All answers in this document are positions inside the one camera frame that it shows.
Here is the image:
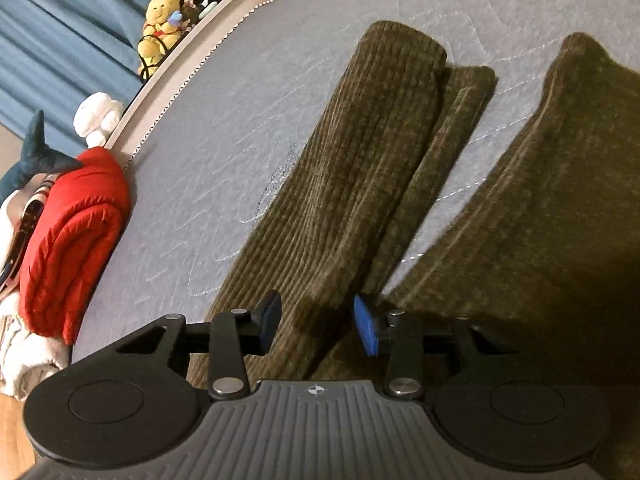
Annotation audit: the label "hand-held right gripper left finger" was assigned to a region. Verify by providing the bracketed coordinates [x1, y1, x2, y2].
[115, 290, 282, 402]

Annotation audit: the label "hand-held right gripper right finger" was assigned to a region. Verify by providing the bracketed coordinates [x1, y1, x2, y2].
[353, 294, 506, 402]

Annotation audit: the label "olive corduroy pants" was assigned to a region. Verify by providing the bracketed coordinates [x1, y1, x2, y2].
[192, 21, 640, 480]

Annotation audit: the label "grey-blue mattress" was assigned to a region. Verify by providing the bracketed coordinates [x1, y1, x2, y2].
[65, 0, 640, 361]

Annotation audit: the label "red folded quilt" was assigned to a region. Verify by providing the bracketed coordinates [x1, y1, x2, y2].
[20, 147, 132, 346]

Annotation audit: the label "cream white blanket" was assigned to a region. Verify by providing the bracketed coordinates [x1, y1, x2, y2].
[0, 287, 72, 403]

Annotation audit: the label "white plush toy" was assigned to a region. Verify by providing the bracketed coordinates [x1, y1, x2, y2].
[73, 92, 125, 149]

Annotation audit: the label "dark teal shark plush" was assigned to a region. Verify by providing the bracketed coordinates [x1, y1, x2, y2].
[0, 110, 84, 202]

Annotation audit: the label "yellow bear plush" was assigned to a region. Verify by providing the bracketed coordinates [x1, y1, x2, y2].
[136, 0, 187, 81]

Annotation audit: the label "blue curtain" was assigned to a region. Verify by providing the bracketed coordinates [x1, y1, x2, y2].
[0, 0, 197, 133]

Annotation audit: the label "beige bed frame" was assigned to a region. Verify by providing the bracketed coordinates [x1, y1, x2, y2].
[102, 0, 396, 161]

